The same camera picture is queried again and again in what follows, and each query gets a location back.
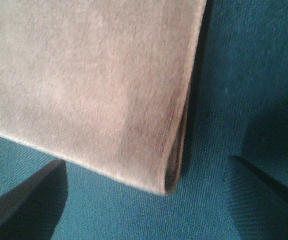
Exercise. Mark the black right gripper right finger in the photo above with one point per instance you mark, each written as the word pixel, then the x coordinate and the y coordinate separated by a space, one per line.
pixel 253 191

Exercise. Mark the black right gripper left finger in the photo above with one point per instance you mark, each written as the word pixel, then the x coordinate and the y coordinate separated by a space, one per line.
pixel 32 210

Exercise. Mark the brown towel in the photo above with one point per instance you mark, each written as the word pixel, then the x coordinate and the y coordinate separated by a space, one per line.
pixel 101 83

